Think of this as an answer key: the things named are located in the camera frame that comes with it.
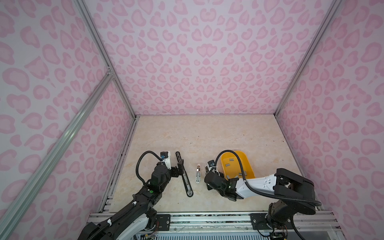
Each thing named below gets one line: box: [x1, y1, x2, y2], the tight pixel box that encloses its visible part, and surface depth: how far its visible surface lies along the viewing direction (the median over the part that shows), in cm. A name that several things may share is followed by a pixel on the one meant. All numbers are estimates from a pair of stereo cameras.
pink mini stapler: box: [195, 163, 201, 184], surface depth 90 cm
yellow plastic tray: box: [221, 150, 256, 179], surface depth 90 cm
